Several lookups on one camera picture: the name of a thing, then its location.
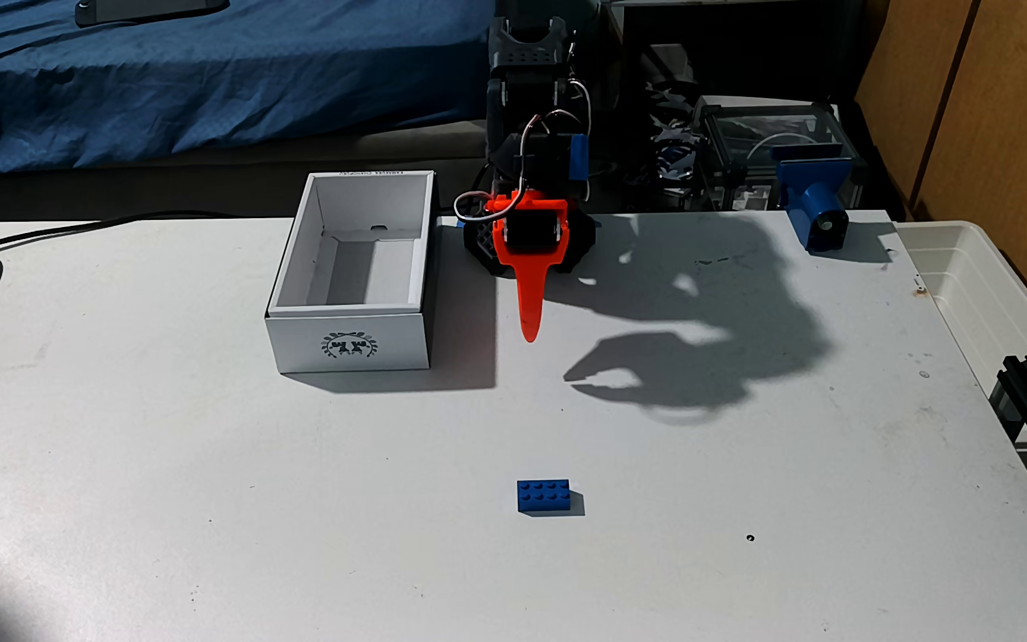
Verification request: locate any blue toy brick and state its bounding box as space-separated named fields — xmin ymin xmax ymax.
xmin=517 ymin=479 xmax=572 ymax=515

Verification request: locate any white cardboard box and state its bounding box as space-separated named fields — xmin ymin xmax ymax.
xmin=264 ymin=169 xmax=437 ymax=375

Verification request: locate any black white patterned bag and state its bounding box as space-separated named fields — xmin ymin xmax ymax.
xmin=642 ymin=75 xmax=704 ymax=188

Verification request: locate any blue bed blanket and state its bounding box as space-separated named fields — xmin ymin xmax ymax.
xmin=0 ymin=0 xmax=501 ymax=175

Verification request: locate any white plastic bin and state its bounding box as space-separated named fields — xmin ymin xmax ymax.
xmin=895 ymin=220 xmax=1027 ymax=402

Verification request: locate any wooden wardrobe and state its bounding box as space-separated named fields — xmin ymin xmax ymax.
xmin=852 ymin=0 xmax=1027 ymax=353

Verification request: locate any white servo cable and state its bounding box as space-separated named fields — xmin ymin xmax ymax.
xmin=453 ymin=78 xmax=592 ymax=224

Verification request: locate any clear acrylic enclosure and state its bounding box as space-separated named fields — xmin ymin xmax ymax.
xmin=692 ymin=96 xmax=867 ymax=213

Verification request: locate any blue printed clamp mount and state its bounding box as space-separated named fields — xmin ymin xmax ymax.
xmin=770 ymin=143 xmax=867 ymax=253

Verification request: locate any long black cable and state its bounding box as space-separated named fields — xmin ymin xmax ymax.
xmin=0 ymin=210 xmax=242 ymax=255

